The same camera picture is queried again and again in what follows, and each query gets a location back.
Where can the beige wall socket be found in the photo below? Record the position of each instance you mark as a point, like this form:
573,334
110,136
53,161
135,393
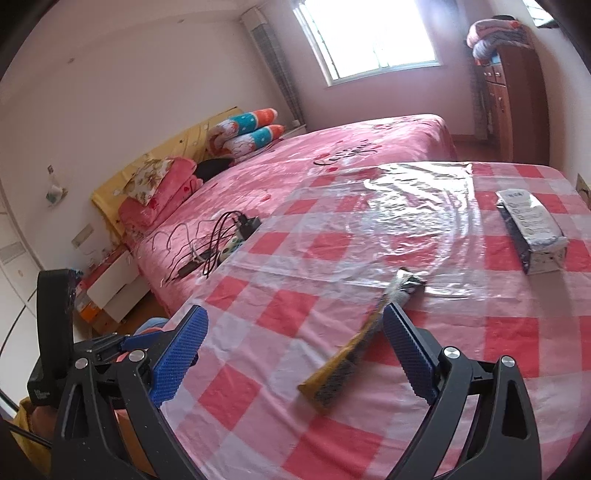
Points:
584,184

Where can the folded bedding pile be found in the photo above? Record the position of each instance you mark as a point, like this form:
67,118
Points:
489,39

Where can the red white checkered tablecloth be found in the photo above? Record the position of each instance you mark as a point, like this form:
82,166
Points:
461,350

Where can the person's left hand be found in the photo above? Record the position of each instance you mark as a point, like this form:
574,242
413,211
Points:
42,420

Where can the dark power adapter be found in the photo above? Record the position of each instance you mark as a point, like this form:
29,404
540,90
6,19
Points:
249,225

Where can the bed with pink sheet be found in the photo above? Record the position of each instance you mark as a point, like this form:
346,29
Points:
323,143

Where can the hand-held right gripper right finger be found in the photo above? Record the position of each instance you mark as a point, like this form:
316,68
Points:
408,350

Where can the white power strip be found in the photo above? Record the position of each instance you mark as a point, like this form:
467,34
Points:
231,247

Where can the floral pillow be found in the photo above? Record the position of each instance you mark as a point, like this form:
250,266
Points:
147,177

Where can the orange box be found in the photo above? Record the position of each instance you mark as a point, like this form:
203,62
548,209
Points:
87,310

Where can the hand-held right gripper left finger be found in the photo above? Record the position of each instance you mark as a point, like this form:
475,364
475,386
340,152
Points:
178,350

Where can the person's left forearm yellow sleeve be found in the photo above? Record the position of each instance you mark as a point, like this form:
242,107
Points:
27,454

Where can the wall switch plate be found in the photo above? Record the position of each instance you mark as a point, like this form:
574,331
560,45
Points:
83,234

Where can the side window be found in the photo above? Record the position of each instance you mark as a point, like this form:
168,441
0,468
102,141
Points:
538,11

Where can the black clothing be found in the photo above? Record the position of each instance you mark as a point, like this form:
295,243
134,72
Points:
214,168

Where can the white cabinet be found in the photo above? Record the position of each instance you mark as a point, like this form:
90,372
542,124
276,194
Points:
14,277

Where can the white nightstand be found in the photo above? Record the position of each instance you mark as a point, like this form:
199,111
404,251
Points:
111,286

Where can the bright window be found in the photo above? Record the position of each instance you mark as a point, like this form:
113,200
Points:
369,37

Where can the yellow headboard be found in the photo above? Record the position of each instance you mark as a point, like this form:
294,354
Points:
152,152

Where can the small crumpled milk carton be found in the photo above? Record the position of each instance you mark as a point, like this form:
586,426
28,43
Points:
531,230

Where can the long yellow black wrapper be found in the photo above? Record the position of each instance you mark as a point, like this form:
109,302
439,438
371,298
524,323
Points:
341,374

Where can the tall standing air conditioner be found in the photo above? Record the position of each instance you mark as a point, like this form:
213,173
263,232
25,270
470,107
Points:
277,69

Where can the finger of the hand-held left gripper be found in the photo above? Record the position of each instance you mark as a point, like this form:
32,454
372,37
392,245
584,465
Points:
138,341

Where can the folded pink blanket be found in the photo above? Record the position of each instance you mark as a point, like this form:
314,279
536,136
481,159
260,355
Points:
180,184

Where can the brown wooden cabinet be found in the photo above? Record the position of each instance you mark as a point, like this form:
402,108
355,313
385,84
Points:
521,101

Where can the cartoon print pillow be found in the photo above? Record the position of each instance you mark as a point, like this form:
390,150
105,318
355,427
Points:
258,138
249,121

